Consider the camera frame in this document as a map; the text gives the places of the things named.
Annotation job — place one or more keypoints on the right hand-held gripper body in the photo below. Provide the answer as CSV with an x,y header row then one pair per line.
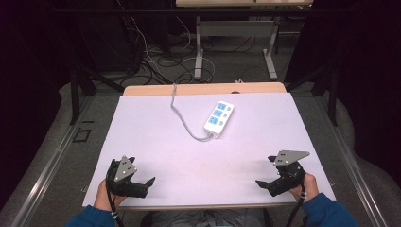
x,y
288,176

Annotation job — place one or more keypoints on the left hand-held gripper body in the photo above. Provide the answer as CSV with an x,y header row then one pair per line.
x,y
124,186

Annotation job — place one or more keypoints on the person's right hand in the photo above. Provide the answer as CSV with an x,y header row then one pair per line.
x,y
309,186

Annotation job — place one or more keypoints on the person's left hand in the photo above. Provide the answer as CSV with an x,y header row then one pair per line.
x,y
102,197

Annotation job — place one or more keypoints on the white table mat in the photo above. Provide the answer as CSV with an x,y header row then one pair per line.
x,y
205,164

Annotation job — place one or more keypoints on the person's lap grey clothing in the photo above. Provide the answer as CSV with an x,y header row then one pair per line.
x,y
201,219

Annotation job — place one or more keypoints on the white power strip blue sockets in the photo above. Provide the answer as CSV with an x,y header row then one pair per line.
x,y
219,119

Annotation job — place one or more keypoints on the black metal stand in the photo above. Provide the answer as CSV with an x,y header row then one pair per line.
x,y
331,94
75,94

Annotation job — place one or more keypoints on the wooden table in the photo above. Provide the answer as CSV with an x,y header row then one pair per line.
x,y
201,89

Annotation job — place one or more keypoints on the aluminium floor rail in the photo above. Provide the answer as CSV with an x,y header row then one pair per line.
x,y
44,176
353,170

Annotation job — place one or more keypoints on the white metal frame desk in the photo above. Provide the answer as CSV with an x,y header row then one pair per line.
x,y
236,28

